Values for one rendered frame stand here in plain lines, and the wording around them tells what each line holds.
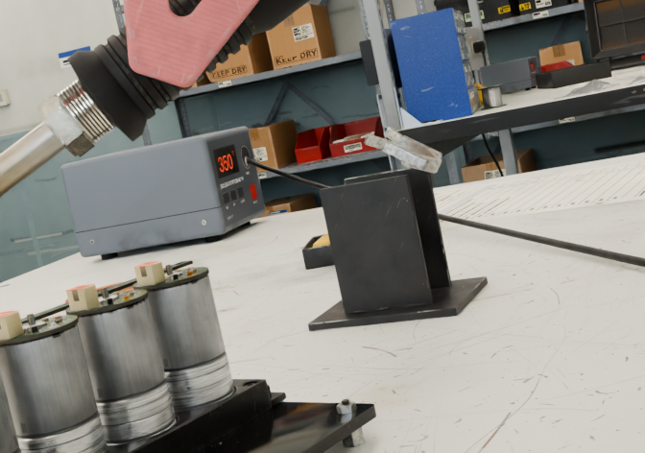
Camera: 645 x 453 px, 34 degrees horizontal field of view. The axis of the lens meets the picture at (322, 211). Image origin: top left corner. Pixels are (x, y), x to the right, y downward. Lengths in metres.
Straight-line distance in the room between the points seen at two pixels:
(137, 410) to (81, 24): 5.39
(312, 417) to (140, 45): 0.15
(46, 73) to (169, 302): 5.48
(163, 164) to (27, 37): 4.92
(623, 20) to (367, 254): 2.95
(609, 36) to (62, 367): 3.18
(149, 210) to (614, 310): 0.60
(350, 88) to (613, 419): 4.79
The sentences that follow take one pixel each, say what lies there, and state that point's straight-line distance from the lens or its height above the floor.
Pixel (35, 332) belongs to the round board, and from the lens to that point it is 0.30.
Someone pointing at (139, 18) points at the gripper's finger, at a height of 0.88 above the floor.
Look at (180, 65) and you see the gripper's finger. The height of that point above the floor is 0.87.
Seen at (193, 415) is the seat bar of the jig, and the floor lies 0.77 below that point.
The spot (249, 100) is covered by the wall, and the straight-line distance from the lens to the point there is 5.27.
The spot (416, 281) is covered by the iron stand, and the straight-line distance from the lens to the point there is 0.49.
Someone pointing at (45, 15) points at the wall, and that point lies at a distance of 5.79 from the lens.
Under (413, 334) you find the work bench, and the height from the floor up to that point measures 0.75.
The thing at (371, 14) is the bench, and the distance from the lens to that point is 2.33.
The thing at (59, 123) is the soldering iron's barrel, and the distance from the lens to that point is 0.25.
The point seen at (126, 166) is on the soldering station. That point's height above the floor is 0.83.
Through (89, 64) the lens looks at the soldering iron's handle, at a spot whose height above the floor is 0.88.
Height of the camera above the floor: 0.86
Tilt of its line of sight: 6 degrees down
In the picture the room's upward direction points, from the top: 12 degrees counter-clockwise
